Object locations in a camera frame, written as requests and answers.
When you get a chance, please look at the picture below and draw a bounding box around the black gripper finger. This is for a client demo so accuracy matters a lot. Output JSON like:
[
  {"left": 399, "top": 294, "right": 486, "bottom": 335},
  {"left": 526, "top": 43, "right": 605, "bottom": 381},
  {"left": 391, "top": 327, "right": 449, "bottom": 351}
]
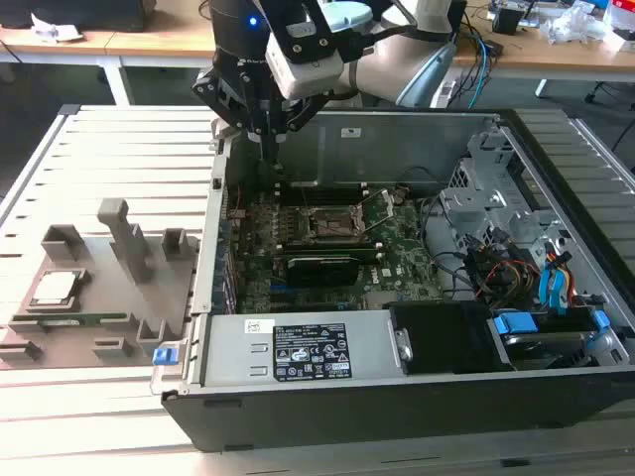
[
  {"left": 270, "top": 92, "right": 328, "bottom": 173},
  {"left": 191, "top": 71, "right": 272, "bottom": 173}
]

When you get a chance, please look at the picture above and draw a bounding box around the thin wire locking lever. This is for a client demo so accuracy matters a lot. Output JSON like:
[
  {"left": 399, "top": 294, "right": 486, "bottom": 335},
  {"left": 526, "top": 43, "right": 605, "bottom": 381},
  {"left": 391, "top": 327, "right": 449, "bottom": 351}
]
[{"left": 297, "top": 171, "right": 313, "bottom": 211}]

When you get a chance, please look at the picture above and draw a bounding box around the metal socket cover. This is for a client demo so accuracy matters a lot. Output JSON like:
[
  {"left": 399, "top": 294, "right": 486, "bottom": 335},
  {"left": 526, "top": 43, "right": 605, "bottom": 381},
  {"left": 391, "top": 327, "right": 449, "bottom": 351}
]
[{"left": 355, "top": 187, "right": 398, "bottom": 234}]

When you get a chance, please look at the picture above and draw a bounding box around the silver CPU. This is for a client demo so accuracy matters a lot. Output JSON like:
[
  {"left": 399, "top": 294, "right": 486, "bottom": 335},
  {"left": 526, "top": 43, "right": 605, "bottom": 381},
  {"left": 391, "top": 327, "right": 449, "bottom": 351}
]
[{"left": 30, "top": 270, "right": 83, "bottom": 306}]

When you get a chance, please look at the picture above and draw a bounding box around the CPU socket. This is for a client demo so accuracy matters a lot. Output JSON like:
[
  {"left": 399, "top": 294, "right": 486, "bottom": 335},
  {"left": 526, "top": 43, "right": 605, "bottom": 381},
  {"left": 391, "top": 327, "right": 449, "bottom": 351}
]
[{"left": 295, "top": 203, "right": 371, "bottom": 244}]

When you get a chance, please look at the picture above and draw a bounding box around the long wooden desk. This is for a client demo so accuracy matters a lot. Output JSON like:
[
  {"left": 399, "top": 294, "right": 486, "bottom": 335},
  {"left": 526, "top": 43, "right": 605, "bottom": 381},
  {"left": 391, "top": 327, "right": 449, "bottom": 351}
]
[{"left": 0, "top": 0, "right": 635, "bottom": 83}]

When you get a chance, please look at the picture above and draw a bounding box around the black RAM slot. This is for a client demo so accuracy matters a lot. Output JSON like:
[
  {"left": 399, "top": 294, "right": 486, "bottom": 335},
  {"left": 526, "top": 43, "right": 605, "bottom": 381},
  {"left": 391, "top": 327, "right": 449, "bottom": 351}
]
[
  {"left": 277, "top": 180, "right": 369, "bottom": 195},
  {"left": 280, "top": 191, "right": 369, "bottom": 205}
]

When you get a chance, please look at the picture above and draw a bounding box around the white desk leg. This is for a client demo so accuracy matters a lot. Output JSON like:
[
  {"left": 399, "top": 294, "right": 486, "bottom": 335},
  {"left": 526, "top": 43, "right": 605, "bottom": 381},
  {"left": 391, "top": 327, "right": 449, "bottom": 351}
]
[{"left": 96, "top": 54, "right": 133, "bottom": 106}]

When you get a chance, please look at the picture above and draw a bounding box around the large black flat box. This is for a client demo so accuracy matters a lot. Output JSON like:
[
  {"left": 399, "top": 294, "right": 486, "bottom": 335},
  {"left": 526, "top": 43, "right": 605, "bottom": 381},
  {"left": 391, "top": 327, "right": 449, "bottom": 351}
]
[{"left": 0, "top": 0, "right": 158, "bottom": 32}]

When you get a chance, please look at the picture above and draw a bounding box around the installed green RAM stick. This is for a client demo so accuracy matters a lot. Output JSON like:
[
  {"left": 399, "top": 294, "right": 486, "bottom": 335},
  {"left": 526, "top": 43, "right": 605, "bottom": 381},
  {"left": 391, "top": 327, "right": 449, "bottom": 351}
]
[{"left": 283, "top": 246, "right": 387, "bottom": 264}]

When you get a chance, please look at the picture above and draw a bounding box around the black graphics card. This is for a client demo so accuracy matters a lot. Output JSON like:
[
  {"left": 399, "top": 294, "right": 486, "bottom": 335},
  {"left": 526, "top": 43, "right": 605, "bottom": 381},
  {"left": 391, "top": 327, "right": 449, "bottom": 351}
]
[{"left": 285, "top": 255, "right": 361, "bottom": 289}]

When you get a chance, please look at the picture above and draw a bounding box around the green motherboard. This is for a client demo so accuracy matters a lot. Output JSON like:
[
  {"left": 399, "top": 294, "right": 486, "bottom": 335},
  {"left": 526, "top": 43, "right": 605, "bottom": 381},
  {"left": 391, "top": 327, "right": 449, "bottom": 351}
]
[{"left": 217, "top": 185, "right": 447, "bottom": 314}]

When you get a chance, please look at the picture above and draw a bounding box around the crumpled white paper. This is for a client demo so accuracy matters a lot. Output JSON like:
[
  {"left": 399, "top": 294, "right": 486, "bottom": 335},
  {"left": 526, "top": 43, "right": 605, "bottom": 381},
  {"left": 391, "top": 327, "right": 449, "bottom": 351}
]
[{"left": 29, "top": 12, "right": 83, "bottom": 44}]

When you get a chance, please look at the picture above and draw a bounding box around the silver metal drive cage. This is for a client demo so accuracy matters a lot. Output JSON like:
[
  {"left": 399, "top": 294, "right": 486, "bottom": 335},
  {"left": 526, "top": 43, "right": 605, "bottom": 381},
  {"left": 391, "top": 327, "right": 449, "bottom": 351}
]
[{"left": 439, "top": 131, "right": 572, "bottom": 259}]

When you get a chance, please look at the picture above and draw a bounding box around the grey parts rack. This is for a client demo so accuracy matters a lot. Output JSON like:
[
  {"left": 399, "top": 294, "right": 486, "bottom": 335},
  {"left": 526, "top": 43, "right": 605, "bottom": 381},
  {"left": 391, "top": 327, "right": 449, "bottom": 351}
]
[{"left": 0, "top": 197, "right": 202, "bottom": 371}]

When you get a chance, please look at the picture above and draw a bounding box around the silver power supply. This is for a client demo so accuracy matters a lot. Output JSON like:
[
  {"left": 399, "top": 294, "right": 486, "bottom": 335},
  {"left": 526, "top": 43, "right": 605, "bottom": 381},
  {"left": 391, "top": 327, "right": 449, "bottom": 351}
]
[{"left": 200, "top": 311, "right": 398, "bottom": 393}]

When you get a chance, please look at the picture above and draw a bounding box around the loose green RAM stick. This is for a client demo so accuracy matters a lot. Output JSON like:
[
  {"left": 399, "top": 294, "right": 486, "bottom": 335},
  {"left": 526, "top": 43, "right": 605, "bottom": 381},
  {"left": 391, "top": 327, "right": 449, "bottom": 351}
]
[{"left": 12, "top": 310, "right": 128, "bottom": 328}]

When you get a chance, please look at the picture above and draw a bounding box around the clear plastic bag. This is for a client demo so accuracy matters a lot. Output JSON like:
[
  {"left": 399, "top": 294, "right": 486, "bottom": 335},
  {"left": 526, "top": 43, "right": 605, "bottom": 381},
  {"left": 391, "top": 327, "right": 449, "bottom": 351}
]
[{"left": 538, "top": 4, "right": 611, "bottom": 46}]

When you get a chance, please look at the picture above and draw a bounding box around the hard disk in blue carrier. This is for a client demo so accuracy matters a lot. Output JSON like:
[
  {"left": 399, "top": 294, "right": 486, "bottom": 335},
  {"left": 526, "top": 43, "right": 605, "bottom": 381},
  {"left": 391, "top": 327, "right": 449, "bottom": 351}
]
[{"left": 488, "top": 307, "right": 614, "bottom": 372}]

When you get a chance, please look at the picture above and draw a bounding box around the black open PC case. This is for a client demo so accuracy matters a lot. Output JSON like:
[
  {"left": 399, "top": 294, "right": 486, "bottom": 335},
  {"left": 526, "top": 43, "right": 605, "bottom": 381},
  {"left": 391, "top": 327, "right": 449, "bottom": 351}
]
[{"left": 148, "top": 106, "right": 635, "bottom": 453}]

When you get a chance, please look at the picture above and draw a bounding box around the red and white box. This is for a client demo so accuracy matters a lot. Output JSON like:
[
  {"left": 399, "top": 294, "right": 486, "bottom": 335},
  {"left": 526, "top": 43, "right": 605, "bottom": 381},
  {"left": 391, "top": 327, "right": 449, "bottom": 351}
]
[{"left": 607, "top": 0, "right": 635, "bottom": 31}]

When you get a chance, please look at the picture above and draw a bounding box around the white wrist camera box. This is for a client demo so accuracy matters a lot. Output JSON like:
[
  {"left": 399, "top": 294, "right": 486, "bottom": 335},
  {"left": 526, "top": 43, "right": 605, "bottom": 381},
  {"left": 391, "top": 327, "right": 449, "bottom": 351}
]
[{"left": 260, "top": 0, "right": 347, "bottom": 100}]

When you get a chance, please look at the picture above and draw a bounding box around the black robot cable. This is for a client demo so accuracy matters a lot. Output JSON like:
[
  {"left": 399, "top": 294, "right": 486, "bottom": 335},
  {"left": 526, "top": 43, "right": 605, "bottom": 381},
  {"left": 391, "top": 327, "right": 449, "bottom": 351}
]
[{"left": 346, "top": 19, "right": 421, "bottom": 51}]

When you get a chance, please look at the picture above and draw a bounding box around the blue hanging cable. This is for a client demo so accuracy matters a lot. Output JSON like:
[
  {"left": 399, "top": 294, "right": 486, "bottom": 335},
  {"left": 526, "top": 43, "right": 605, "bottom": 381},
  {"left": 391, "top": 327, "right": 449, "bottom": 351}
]
[{"left": 473, "top": 32, "right": 495, "bottom": 108}]

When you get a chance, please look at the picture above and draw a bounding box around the black wire bundle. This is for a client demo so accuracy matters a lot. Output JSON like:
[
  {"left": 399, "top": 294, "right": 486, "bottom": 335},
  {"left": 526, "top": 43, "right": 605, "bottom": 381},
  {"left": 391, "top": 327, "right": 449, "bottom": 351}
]
[{"left": 419, "top": 195, "right": 477, "bottom": 298}]

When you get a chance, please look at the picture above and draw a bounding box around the orange yellow wire bundle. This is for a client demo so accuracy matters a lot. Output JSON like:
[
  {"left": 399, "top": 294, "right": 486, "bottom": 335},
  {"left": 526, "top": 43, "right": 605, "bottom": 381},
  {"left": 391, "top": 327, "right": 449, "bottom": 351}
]
[{"left": 465, "top": 237, "right": 542, "bottom": 303}]

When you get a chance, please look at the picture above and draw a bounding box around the blue flat data wire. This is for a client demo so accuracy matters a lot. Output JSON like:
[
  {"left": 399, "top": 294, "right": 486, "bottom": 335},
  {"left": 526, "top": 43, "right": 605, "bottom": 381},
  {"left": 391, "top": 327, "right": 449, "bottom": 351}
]
[{"left": 538, "top": 252, "right": 572, "bottom": 316}]

